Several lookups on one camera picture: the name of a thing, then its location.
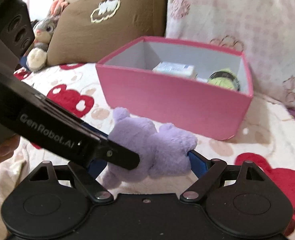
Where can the purple plush toy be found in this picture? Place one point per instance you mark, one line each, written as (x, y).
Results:
(150, 145)

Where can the brown pillow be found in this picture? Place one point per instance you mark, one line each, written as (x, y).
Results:
(92, 40)

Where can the pink floral pillow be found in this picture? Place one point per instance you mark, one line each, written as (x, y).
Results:
(250, 17)

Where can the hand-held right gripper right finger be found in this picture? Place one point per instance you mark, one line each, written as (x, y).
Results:
(198, 163)

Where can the pink cardboard box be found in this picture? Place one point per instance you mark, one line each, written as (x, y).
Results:
(172, 102)

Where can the grey rabbit plush toy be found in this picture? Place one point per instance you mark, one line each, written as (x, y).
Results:
(43, 30)

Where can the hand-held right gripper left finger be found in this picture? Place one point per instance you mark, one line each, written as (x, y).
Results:
(97, 167)

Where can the person's left hand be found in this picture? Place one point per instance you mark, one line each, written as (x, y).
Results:
(2, 150)

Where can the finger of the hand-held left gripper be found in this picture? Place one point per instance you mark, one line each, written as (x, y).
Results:
(98, 132)
(122, 158)

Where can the green yarn ball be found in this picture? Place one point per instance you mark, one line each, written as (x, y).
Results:
(225, 81)

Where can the small white blue packet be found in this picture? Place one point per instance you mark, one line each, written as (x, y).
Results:
(173, 68)

